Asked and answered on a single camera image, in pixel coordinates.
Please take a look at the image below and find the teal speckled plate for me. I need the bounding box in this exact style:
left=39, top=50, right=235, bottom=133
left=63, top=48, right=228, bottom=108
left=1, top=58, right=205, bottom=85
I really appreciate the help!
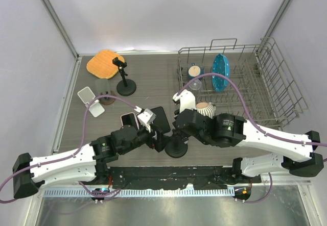
left=211, top=53, right=230, bottom=93

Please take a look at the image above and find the lavender case phone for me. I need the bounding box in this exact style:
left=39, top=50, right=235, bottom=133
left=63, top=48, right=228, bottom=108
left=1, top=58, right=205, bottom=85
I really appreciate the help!
left=137, top=112, right=148, bottom=129

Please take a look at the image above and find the black phone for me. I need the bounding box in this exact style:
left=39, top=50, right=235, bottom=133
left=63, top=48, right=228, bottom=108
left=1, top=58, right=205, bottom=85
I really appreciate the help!
left=150, top=107, right=171, bottom=134

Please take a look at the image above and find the orange woven mat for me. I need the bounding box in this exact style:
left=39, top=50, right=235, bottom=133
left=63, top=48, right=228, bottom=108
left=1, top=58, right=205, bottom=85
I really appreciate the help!
left=86, top=49, right=125, bottom=79

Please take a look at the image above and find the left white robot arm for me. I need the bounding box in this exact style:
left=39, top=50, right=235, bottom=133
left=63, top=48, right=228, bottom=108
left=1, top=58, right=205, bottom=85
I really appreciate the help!
left=12, top=125, right=170, bottom=199

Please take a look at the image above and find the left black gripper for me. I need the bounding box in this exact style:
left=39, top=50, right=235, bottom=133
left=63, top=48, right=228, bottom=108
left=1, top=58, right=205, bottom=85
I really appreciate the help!
left=120, top=123, right=172, bottom=155

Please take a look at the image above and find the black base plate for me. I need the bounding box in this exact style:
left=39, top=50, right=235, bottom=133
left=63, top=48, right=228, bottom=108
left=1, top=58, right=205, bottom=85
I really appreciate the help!
left=79, top=165, right=253, bottom=190

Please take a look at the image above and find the clear glass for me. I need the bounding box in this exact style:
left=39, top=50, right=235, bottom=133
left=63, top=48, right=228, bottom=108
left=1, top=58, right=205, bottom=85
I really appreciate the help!
left=188, top=80, right=202, bottom=96

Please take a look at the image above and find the grey stand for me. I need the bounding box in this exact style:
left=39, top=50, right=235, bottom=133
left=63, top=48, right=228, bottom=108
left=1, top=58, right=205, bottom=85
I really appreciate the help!
left=95, top=79, right=115, bottom=105

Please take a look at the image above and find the grey wire dish rack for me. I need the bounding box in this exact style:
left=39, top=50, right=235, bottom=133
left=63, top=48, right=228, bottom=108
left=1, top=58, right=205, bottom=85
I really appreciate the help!
left=177, top=37, right=308, bottom=131

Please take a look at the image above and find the blue mug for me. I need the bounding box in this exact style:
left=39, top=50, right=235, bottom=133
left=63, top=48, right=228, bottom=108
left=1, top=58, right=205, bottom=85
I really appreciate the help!
left=187, top=63, right=204, bottom=80

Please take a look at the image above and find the black tall pole stand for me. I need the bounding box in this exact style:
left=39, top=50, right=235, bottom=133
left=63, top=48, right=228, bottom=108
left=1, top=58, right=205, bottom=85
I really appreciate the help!
left=165, top=130, right=189, bottom=158

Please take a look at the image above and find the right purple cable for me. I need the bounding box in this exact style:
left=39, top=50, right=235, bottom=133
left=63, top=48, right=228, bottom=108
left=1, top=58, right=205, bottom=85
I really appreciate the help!
left=177, top=72, right=327, bottom=204

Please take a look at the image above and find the black round base stand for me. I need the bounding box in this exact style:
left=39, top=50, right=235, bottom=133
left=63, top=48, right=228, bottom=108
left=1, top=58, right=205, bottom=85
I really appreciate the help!
left=112, top=57, right=136, bottom=96

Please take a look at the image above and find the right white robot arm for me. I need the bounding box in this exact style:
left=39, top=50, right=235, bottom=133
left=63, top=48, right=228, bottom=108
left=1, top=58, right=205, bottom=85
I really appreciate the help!
left=173, top=109, right=324, bottom=183

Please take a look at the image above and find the white phone stand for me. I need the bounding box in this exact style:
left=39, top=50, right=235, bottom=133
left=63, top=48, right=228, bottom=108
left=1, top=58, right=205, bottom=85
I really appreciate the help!
left=77, top=87, right=105, bottom=118

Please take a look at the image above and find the striped ceramic mug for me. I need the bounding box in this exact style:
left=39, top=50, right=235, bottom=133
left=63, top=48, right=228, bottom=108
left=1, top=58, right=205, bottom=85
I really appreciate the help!
left=196, top=102, right=216, bottom=118

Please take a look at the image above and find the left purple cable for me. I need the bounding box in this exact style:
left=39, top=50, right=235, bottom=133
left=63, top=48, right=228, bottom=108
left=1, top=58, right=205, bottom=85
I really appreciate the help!
left=0, top=94, right=144, bottom=206

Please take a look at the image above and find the white cable duct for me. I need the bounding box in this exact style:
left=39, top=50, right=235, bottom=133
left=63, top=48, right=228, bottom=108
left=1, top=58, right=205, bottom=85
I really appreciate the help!
left=43, top=187, right=235, bottom=198

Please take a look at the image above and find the pink case phone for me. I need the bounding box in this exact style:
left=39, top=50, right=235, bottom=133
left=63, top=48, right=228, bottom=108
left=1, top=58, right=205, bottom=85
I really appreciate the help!
left=120, top=112, right=139, bottom=130

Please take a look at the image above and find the purple cable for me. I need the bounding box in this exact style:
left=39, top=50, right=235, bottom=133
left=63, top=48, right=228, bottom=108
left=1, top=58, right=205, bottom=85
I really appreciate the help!
left=177, top=72, right=327, bottom=204
left=0, top=94, right=144, bottom=206

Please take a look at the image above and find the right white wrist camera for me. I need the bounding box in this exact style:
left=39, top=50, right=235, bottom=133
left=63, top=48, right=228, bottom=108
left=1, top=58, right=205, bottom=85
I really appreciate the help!
left=172, top=89, right=196, bottom=114

